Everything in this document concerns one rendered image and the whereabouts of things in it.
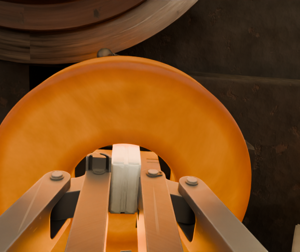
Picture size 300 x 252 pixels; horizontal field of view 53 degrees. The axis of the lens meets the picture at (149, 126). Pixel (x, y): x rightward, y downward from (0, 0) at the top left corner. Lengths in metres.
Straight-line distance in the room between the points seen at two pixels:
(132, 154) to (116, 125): 0.02
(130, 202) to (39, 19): 0.23
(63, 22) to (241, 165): 0.23
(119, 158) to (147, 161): 0.02
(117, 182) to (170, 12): 0.24
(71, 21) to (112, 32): 0.05
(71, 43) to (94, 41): 0.02
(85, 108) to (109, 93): 0.02
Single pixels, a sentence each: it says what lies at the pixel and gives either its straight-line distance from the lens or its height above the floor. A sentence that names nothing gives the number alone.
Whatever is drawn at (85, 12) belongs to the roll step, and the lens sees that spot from 0.33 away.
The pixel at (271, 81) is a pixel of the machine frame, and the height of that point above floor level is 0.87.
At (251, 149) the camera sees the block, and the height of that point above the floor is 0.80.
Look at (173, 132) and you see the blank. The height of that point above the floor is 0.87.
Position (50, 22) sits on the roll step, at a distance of 0.34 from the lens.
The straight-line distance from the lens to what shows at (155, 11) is 0.35.
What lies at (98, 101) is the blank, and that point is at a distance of 0.16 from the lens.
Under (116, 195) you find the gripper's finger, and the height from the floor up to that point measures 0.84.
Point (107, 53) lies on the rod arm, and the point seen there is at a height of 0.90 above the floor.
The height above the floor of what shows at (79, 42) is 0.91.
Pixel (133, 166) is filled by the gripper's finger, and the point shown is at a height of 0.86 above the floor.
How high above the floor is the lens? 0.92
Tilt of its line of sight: 16 degrees down
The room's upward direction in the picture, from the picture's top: 5 degrees clockwise
